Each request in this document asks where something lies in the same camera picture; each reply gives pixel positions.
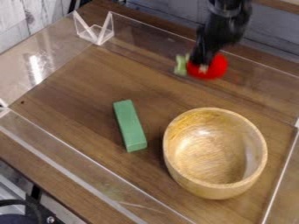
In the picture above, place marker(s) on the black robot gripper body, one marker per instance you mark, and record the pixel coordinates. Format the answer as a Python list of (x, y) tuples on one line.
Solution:
[(226, 23)]

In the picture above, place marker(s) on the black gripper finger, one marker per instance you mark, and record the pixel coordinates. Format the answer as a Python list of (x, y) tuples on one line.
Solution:
[(202, 54)]

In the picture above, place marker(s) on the red plush tomato green stem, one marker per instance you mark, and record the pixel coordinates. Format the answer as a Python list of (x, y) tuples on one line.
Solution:
[(184, 68)]

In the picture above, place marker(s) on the clear acrylic tray walls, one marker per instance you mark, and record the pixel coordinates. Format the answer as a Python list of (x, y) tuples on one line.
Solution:
[(60, 137)]

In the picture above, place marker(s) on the green rectangular block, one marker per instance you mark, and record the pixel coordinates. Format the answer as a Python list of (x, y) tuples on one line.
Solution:
[(130, 125)]

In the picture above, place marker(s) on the wooden bowl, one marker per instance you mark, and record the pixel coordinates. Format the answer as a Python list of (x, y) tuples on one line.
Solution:
[(214, 152)]

